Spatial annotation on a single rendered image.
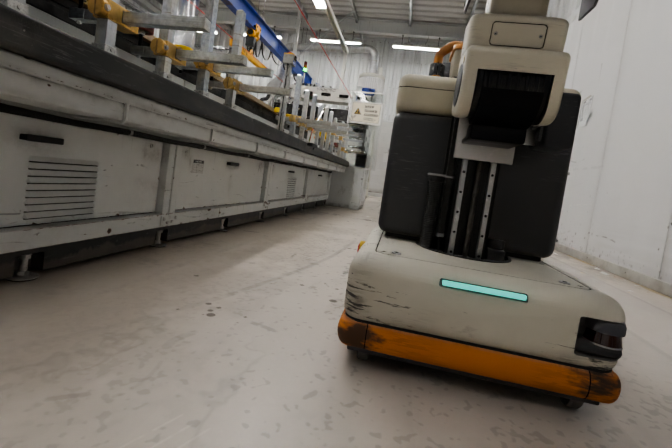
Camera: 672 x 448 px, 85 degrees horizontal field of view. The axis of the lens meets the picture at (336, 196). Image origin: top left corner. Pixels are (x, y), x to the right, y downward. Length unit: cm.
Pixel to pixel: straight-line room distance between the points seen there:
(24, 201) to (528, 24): 147
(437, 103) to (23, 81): 107
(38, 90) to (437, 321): 109
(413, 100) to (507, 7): 35
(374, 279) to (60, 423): 62
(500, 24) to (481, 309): 66
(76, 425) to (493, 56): 106
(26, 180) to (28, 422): 80
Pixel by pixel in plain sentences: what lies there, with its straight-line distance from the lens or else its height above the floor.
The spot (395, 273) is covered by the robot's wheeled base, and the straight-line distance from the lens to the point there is 89.
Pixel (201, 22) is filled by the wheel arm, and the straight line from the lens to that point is 116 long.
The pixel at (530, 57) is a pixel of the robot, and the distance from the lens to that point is 98.
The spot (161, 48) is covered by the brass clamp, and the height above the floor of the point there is 79.
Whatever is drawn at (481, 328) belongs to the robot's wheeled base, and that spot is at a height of 16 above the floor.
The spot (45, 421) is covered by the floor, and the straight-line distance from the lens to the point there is 83.
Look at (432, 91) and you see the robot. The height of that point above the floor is 76.
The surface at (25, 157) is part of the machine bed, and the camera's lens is 143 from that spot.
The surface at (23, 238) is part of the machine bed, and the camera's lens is 143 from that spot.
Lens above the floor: 45
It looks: 3 degrees down
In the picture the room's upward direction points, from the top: 8 degrees clockwise
